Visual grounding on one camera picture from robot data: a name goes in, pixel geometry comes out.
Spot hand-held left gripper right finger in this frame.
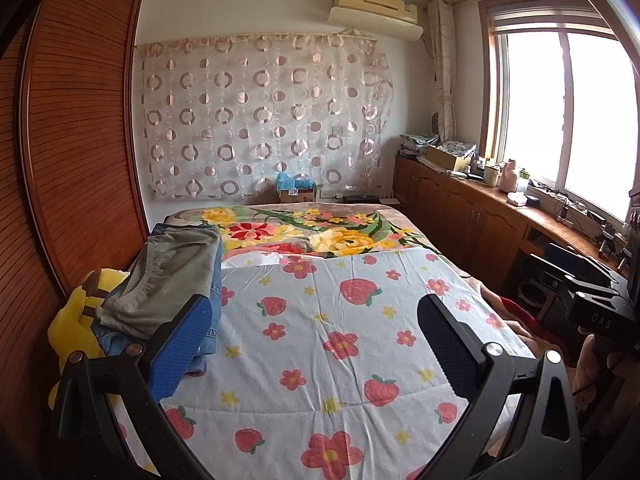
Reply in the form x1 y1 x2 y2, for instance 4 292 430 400
415 292 583 480

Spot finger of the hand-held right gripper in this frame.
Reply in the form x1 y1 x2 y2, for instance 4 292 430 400
529 253 621 298
546 242 624 287

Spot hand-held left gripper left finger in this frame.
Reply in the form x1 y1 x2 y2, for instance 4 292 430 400
50 292 211 480

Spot grey-green shorts pants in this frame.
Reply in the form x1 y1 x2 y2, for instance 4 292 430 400
95 225 223 339

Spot person's right forearm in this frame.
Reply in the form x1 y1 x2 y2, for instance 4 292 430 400
580 390 640 443

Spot person's right hand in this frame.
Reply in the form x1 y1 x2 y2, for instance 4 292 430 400
575 327 631 401

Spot folded blue jeans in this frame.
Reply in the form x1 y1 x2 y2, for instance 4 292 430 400
97 222 223 376

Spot yellow plush toy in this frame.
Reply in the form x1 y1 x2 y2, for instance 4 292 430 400
47 269 158 476

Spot pink bottle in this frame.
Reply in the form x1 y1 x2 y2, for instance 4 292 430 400
501 159 521 192

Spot strawberry flower print bed sheet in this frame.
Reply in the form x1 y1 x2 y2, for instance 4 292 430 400
112 250 541 480

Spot long wooden cabinet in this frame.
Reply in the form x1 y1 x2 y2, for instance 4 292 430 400
392 152 631 301

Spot patterned cloth bundle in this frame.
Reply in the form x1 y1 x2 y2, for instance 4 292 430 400
442 139 478 158

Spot open cardboard box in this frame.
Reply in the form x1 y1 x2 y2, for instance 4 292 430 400
426 145 471 171

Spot floral plush blanket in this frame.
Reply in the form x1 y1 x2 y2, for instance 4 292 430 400
165 203 436 261

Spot stack of folded cloths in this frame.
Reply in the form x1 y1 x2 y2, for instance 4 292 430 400
398 132 441 156

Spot small cardboard box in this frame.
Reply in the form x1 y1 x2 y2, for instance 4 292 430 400
280 183 317 204

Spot beige window curtain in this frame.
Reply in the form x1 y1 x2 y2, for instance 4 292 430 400
426 0 457 146

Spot circle pattern sheer curtain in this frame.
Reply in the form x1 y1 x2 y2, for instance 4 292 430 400
135 30 396 198

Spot wooden frame window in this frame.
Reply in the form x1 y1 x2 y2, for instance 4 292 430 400
477 0 640 226

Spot wall air conditioner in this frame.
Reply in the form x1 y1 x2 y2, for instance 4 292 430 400
327 0 423 41

